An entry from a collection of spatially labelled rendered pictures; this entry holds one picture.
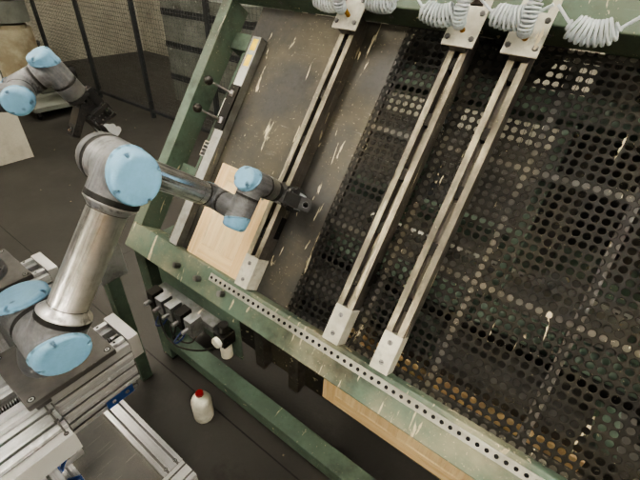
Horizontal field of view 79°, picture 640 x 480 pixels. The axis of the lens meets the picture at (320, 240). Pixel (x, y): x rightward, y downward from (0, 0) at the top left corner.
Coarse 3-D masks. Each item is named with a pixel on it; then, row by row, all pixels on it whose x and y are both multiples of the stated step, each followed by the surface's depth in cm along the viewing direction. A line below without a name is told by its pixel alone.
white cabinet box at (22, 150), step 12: (0, 120) 399; (12, 120) 407; (0, 132) 403; (12, 132) 411; (24, 132) 420; (0, 144) 406; (12, 144) 415; (24, 144) 424; (0, 156) 411; (12, 156) 419; (24, 156) 428
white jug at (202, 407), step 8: (200, 392) 189; (208, 392) 195; (192, 400) 190; (200, 400) 189; (208, 400) 191; (192, 408) 190; (200, 408) 189; (208, 408) 191; (200, 416) 192; (208, 416) 195
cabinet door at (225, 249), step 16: (224, 176) 163; (208, 208) 165; (256, 208) 154; (208, 224) 164; (256, 224) 152; (192, 240) 166; (208, 240) 163; (224, 240) 159; (240, 240) 155; (208, 256) 161; (224, 256) 158; (240, 256) 154; (224, 272) 156
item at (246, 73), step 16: (256, 48) 162; (256, 64) 165; (240, 80) 164; (240, 96) 165; (224, 128) 164; (224, 144) 168; (208, 160) 166; (208, 176) 167; (192, 208) 167; (176, 224) 169; (176, 240) 168
